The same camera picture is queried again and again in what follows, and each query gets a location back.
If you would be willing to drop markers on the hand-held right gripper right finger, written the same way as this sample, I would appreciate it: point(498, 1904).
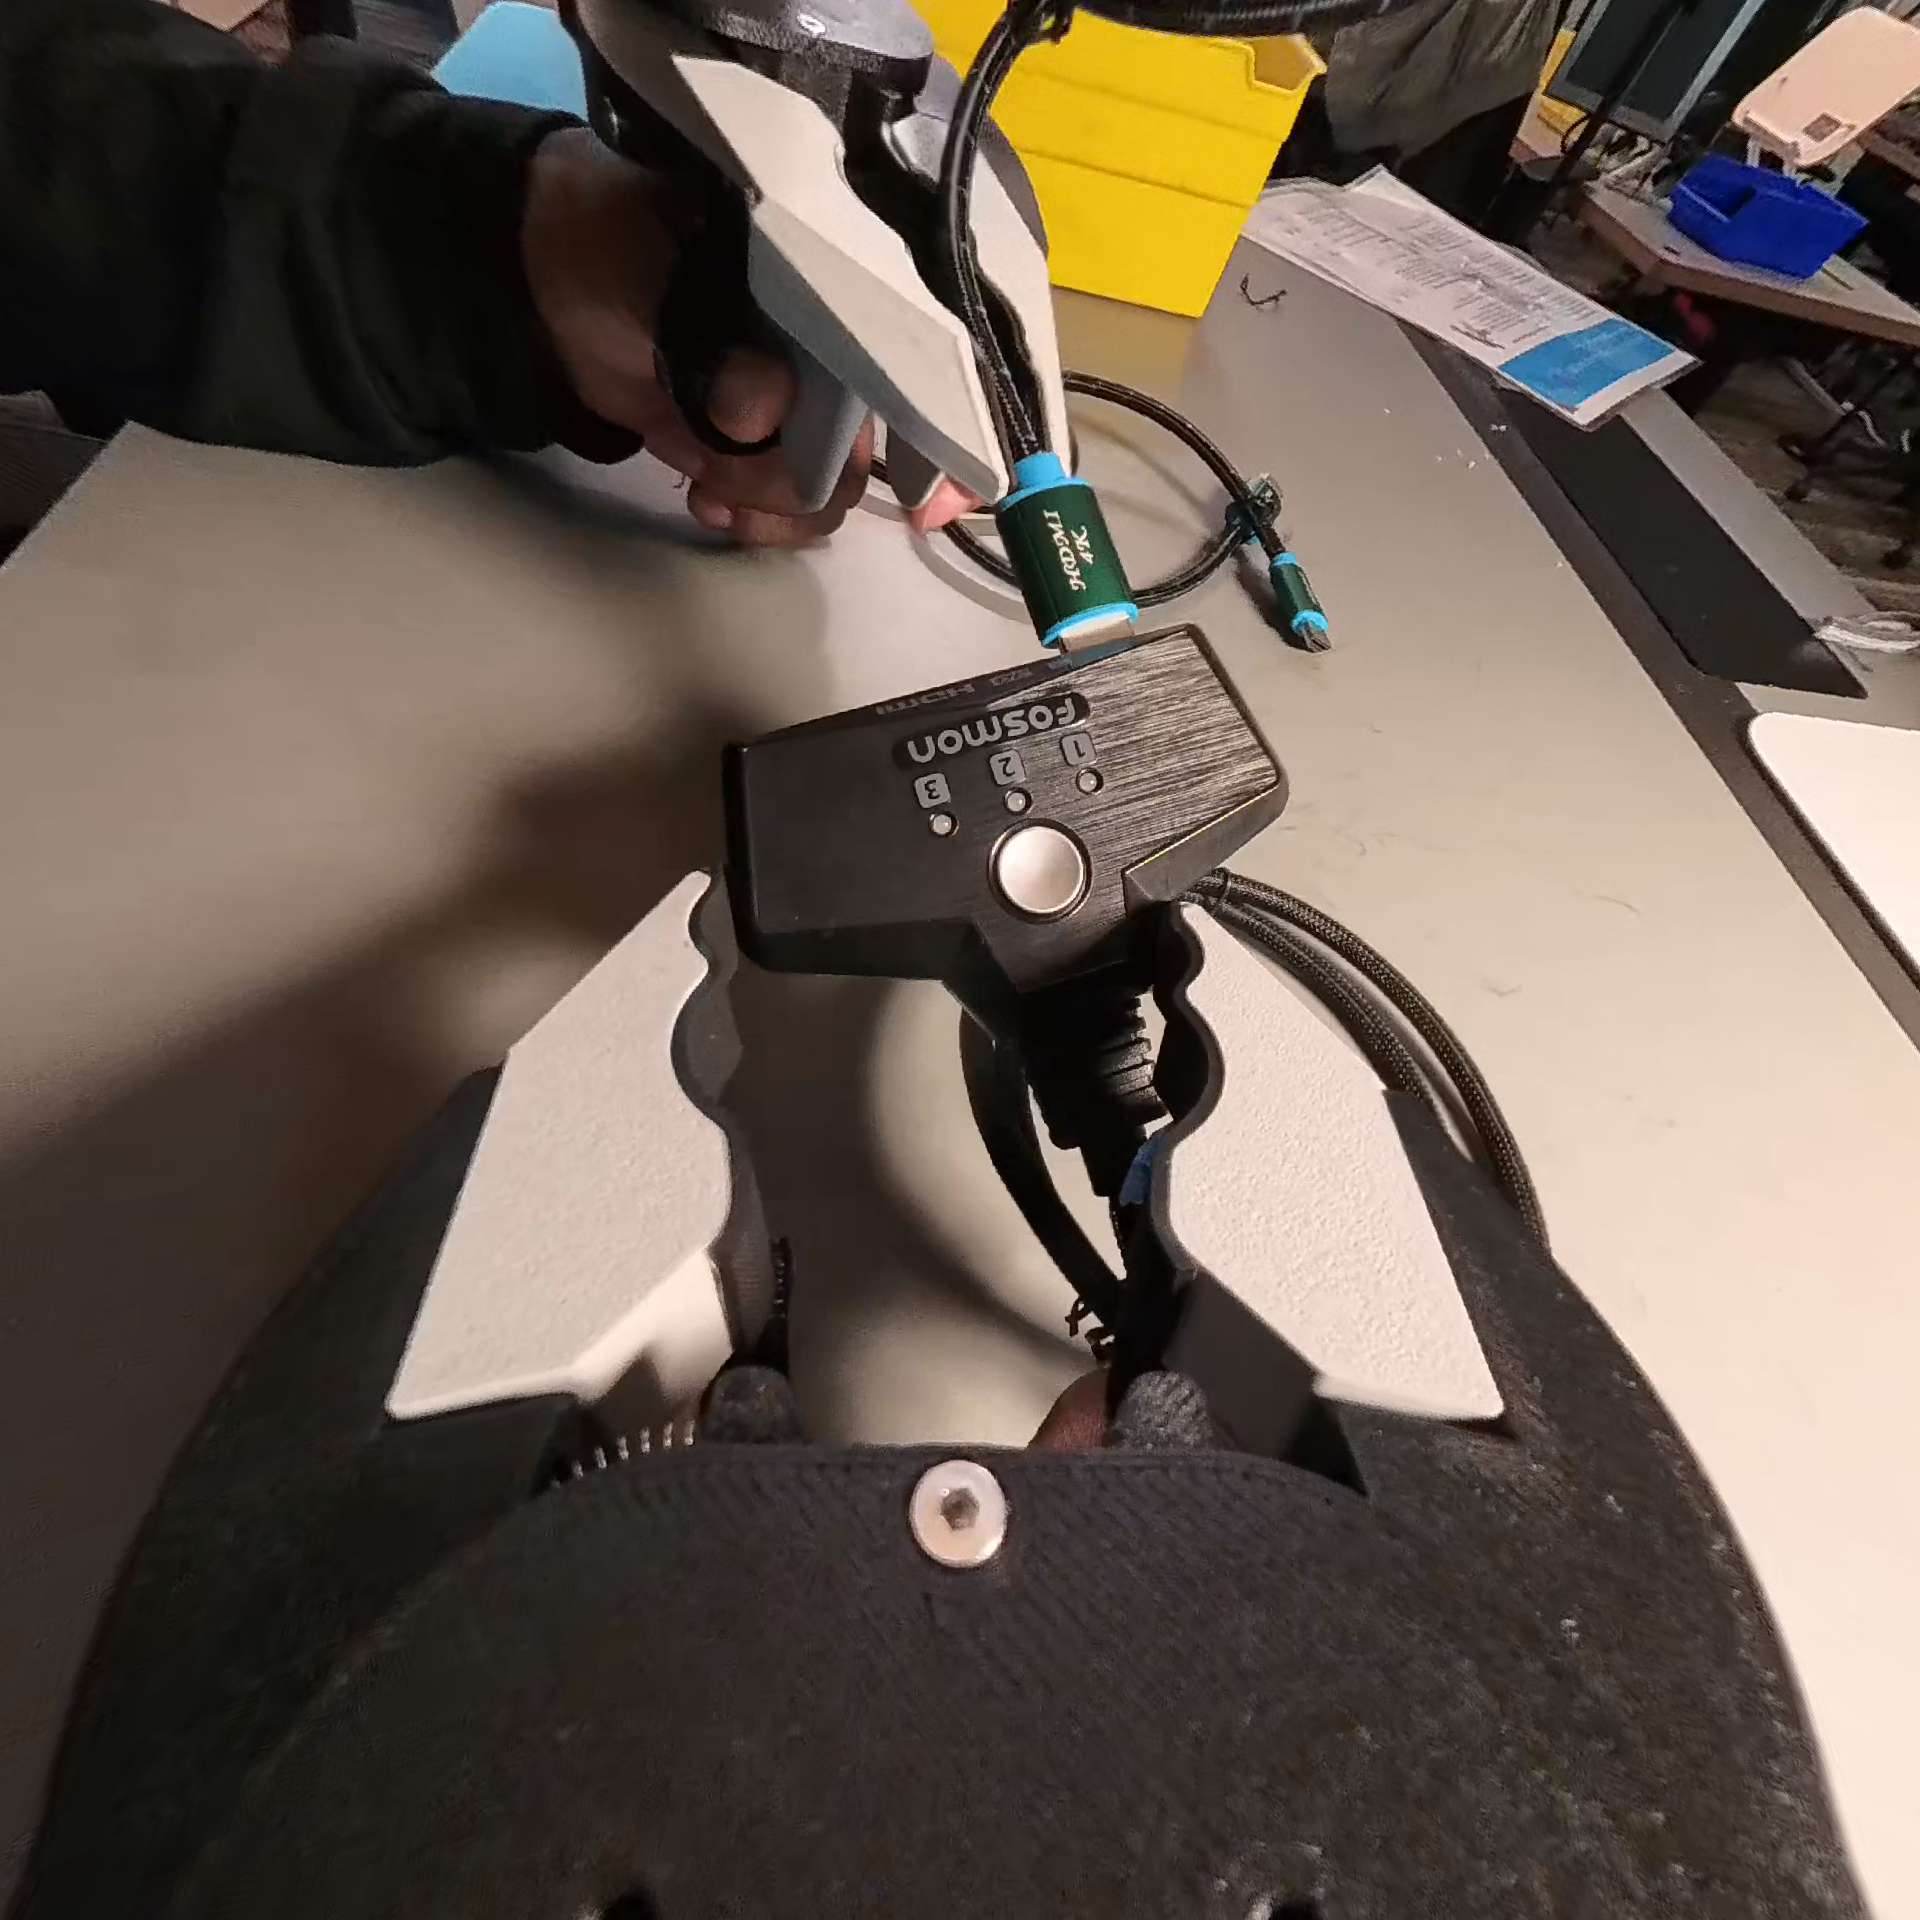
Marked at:
point(1321, 1214)

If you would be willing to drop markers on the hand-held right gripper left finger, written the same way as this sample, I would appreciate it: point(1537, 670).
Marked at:
point(583, 1198)

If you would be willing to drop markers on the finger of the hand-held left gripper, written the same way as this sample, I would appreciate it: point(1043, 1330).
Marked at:
point(855, 300)
point(1040, 300)

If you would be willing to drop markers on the black hdmi switch box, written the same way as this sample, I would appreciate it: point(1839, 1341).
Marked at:
point(1141, 748)

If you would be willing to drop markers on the person's left forearm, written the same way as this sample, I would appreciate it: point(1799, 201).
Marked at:
point(271, 226)

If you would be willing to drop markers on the person's left hand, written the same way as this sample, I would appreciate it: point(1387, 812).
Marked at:
point(601, 285)

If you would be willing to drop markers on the person's right hand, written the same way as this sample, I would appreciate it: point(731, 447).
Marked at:
point(1071, 1418)

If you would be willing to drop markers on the yellow bin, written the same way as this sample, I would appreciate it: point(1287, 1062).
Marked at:
point(1141, 149)

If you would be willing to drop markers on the black twist tie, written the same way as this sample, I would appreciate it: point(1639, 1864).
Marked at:
point(1086, 1319)

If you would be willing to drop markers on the printed paper sheets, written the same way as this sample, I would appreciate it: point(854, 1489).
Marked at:
point(1440, 270)

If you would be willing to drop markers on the white desk stand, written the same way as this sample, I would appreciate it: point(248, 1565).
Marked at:
point(1854, 812)

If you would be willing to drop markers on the small blue bin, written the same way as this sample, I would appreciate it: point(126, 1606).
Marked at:
point(1770, 217)

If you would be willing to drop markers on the beige chair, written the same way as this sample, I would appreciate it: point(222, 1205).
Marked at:
point(1830, 75)

